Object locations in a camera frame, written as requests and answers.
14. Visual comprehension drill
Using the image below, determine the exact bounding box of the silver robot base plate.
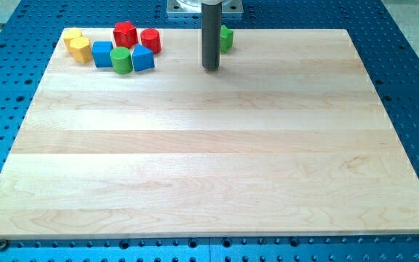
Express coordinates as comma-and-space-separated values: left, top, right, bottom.
166, 0, 244, 17

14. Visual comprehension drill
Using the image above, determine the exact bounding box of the yellow heart block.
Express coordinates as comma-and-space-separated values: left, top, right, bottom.
63, 28, 82, 53

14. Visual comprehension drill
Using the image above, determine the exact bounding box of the light wooden board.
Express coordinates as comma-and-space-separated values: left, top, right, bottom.
0, 29, 419, 239

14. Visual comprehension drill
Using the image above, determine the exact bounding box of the blue cube block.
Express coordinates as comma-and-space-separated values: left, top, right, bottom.
92, 41, 113, 68

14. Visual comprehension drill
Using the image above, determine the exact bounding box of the green cylinder block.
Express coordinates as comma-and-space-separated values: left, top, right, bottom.
110, 47, 133, 74

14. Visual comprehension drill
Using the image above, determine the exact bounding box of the yellow hexagon block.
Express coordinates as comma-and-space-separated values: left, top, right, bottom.
70, 36, 93, 63

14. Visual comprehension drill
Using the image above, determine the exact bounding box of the red star block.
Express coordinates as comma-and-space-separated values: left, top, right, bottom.
113, 21, 138, 49

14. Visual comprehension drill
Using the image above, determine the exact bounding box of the blue perforated metal table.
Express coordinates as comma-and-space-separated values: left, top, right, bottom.
0, 1, 419, 261

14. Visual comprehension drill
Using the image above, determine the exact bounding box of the red cylinder block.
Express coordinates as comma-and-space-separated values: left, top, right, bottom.
140, 28, 161, 54

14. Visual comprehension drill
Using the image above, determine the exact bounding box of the blue triangle block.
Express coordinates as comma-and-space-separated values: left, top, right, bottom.
132, 44, 155, 71

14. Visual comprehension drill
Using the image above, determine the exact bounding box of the green star block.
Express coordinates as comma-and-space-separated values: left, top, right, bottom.
220, 25, 234, 53

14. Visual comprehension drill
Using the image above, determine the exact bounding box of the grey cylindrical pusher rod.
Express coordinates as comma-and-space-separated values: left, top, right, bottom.
201, 0, 223, 71

